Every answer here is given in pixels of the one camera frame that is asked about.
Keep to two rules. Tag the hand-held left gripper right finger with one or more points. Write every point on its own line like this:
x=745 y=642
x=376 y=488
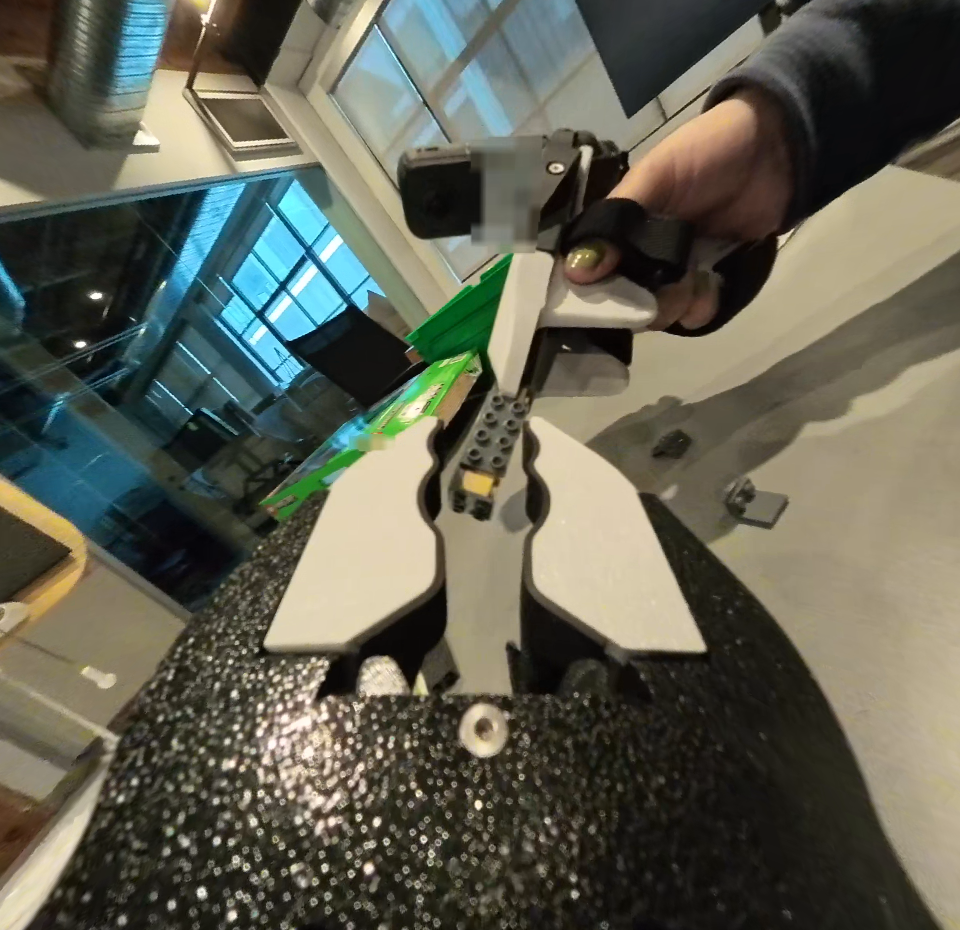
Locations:
x=600 y=555

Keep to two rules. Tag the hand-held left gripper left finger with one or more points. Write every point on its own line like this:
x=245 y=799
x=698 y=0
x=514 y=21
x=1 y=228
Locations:
x=360 y=540

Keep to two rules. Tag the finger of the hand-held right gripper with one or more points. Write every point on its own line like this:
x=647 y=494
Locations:
x=517 y=322
x=592 y=371

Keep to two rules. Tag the black toy brick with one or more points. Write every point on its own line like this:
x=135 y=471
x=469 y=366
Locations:
x=469 y=504

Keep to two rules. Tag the dark grey toy brick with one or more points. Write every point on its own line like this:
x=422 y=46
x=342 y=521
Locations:
x=491 y=435

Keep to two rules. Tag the person's right forearm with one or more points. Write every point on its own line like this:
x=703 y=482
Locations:
x=862 y=74

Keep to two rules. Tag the grey desk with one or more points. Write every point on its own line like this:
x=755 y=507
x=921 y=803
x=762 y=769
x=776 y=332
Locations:
x=825 y=607

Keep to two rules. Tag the person's right hand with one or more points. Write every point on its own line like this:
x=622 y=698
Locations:
x=735 y=172

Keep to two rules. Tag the green plastic bin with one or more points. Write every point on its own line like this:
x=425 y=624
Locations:
x=457 y=307

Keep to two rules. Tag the green cardboard toy box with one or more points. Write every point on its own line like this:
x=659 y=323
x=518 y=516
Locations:
x=352 y=457

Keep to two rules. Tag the small black toy piece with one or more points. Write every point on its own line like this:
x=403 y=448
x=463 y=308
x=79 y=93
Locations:
x=673 y=444

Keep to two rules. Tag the large window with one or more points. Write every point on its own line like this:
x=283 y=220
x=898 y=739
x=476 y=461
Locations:
x=465 y=37

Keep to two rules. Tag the small grey toy piece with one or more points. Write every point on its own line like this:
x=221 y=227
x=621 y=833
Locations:
x=757 y=502

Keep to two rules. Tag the black chair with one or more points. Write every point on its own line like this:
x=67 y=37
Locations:
x=352 y=360

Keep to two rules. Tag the ceiling vent grille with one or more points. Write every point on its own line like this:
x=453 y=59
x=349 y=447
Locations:
x=240 y=119

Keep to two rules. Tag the wooden rimmed table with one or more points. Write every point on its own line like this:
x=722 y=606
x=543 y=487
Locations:
x=60 y=562

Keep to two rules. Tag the dark wall screen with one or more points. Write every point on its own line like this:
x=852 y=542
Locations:
x=660 y=29

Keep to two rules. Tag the glass partition wall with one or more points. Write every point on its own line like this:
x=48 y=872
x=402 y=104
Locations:
x=112 y=307

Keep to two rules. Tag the silver ventilation duct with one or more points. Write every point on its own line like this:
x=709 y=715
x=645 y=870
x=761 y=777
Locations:
x=105 y=44

